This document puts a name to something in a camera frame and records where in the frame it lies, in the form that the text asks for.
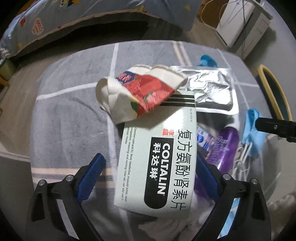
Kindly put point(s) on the green white medicine box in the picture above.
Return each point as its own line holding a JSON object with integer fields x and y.
{"x": 157, "y": 161}

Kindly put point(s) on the silver foil pouch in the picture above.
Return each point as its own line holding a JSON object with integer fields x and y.
{"x": 213, "y": 88}

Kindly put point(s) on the white tissue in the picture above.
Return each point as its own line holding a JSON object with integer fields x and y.
{"x": 180, "y": 229}

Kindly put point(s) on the red white paper carton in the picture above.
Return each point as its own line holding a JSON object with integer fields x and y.
{"x": 137, "y": 91}

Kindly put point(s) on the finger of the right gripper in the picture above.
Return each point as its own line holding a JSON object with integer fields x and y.
{"x": 282, "y": 128}

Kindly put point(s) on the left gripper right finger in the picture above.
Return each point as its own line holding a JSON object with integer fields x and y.
{"x": 251, "y": 221}

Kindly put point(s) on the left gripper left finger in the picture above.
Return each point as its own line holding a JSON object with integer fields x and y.
{"x": 44, "y": 220}

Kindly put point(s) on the white air purifier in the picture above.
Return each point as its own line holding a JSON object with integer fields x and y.
{"x": 241, "y": 25}

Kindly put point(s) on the light blue face mask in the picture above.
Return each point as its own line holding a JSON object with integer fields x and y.
{"x": 251, "y": 134}

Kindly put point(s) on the small blue candy wrapper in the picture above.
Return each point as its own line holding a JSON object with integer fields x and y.
{"x": 204, "y": 140}

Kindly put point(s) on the small green waste basket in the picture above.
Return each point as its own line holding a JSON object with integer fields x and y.
{"x": 7, "y": 69}

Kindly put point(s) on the purple snack wrapper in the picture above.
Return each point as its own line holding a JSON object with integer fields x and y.
{"x": 220, "y": 155}

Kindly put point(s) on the teal yellow-rimmed trash bin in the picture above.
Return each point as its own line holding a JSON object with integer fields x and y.
{"x": 274, "y": 94}

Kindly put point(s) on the wooden tv cabinet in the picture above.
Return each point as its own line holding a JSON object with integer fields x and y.
{"x": 210, "y": 12}

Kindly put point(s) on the blue cartoon duvet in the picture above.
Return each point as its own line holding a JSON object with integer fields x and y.
{"x": 44, "y": 18}

